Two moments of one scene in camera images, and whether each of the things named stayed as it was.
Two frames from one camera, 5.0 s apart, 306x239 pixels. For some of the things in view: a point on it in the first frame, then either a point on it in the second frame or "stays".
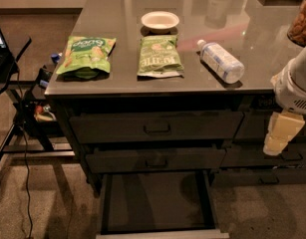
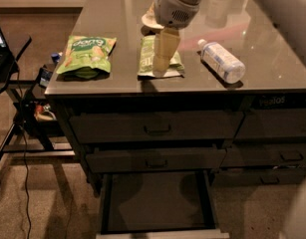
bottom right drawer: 262,176 stays
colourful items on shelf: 43,113 stays
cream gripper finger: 272,144 to 157,68
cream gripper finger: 287,125 to 168,42
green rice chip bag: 86,58 stays
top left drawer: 156,126 stays
